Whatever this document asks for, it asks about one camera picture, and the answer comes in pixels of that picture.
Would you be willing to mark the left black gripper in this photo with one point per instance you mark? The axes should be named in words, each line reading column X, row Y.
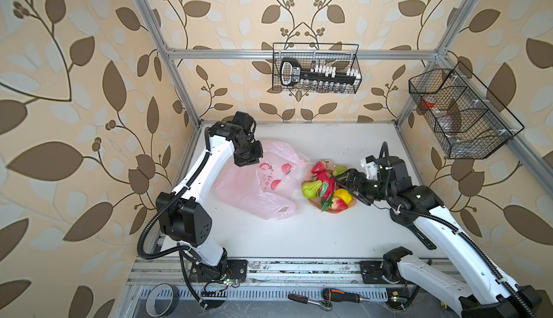
column 255, row 157

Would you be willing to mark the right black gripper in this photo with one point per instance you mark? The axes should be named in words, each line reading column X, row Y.
column 352, row 174

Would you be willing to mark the peach scalloped plastic plate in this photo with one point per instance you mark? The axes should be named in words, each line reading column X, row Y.
column 317, row 202

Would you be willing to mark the pink plastic bag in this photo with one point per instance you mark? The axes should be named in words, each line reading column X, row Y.
column 265, row 189

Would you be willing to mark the green toy pear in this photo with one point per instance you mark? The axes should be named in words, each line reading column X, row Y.
column 310, row 189
column 339, row 169

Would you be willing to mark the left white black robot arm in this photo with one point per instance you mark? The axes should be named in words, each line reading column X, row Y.
column 181, row 214

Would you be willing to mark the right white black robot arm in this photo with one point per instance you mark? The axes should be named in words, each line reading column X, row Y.
column 485, row 290

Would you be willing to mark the red toy peach bottom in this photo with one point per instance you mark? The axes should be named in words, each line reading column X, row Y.
column 334, row 204

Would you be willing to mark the red toy dragon fruit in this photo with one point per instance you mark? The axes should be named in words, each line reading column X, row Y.
column 329, row 185

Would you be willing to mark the red toy strawberry top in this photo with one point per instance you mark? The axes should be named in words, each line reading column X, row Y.
column 319, row 167

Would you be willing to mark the black adjustable wrench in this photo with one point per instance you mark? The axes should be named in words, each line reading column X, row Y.
column 407, row 219

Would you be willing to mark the black socket holder tool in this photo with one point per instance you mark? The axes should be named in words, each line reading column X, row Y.
column 291, row 73

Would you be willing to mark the orange black screwdriver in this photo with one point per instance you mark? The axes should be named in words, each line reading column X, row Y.
column 336, row 295

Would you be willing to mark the clear bottle red cap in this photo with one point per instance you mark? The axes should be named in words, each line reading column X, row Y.
column 431, row 104

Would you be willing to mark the red black ratchet wrench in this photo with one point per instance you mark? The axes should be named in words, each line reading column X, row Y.
column 323, row 304

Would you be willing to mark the black tape roll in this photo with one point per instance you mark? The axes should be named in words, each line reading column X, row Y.
column 162, row 300

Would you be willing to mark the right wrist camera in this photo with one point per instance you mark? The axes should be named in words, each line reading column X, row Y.
column 370, row 166

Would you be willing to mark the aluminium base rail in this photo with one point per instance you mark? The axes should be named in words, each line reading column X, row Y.
column 270, row 279

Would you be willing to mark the black wire basket centre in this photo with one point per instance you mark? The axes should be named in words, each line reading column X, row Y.
column 342, row 56

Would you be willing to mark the black wire basket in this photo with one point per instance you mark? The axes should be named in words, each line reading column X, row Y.
column 342, row 56
column 480, row 122

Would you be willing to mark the black wire basket right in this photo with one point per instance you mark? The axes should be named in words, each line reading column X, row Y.
column 480, row 122

